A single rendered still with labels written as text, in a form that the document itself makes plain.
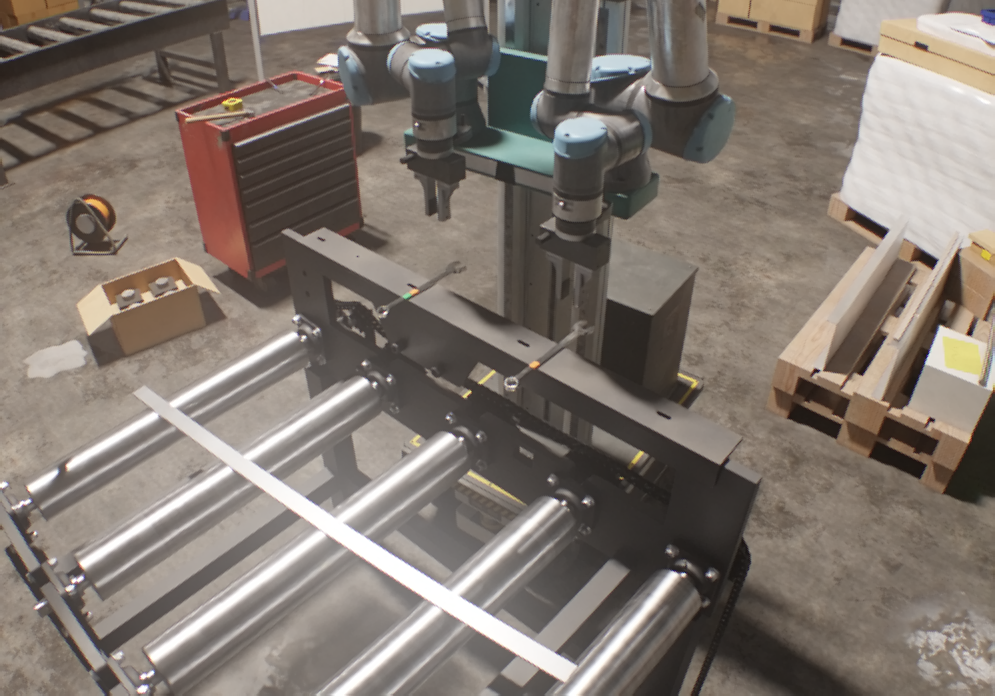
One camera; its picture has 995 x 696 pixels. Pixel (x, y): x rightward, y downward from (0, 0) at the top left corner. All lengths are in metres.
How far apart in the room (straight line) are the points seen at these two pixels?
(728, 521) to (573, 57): 0.89
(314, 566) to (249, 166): 2.37
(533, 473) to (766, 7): 8.30
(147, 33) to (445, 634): 5.79
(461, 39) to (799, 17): 7.97
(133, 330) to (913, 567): 3.40
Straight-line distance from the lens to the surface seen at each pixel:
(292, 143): 3.68
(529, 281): 2.28
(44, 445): 3.49
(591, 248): 1.37
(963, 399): 3.02
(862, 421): 3.13
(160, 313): 3.74
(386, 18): 1.81
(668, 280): 2.40
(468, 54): 1.65
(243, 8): 10.26
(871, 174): 4.77
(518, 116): 1.97
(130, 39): 6.55
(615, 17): 1.80
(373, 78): 1.82
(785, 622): 2.62
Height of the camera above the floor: 2.09
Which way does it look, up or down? 36 degrees down
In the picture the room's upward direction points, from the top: straight up
